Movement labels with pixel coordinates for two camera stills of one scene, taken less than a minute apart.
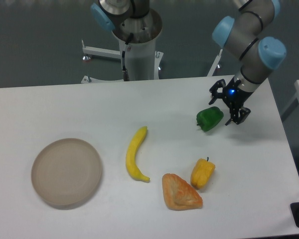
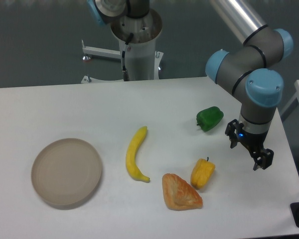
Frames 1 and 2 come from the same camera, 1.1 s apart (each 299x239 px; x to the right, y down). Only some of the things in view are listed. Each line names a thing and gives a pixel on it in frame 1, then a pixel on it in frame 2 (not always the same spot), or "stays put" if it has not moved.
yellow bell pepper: x=202 y=172 stays put
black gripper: x=234 y=96 -> x=254 y=142
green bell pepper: x=209 y=117 stays put
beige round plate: x=66 y=173 stays put
